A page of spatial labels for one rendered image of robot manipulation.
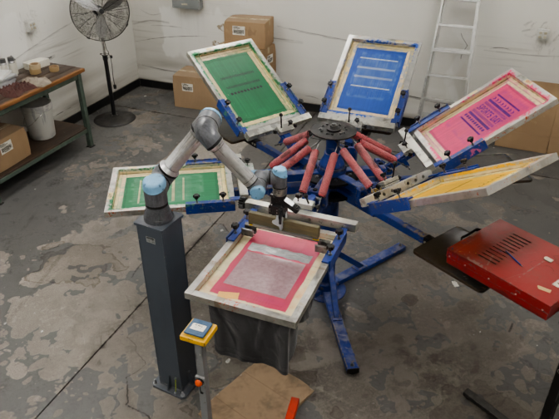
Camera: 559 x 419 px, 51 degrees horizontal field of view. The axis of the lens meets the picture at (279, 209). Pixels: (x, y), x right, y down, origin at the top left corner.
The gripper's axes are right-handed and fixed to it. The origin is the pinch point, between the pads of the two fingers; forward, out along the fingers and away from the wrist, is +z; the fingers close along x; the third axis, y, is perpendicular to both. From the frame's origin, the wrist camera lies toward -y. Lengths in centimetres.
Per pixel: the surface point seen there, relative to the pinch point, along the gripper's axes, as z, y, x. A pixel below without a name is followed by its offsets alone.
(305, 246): 13.7, -11.2, -5.4
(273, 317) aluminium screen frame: 10, -18, 58
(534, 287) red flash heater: -1, -128, 6
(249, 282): 13.7, 4.8, 35.1
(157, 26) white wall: 23, 340, -415
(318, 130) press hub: -22, 9, -82
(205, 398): 57, 10, 77
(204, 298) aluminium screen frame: 10, 18, 58
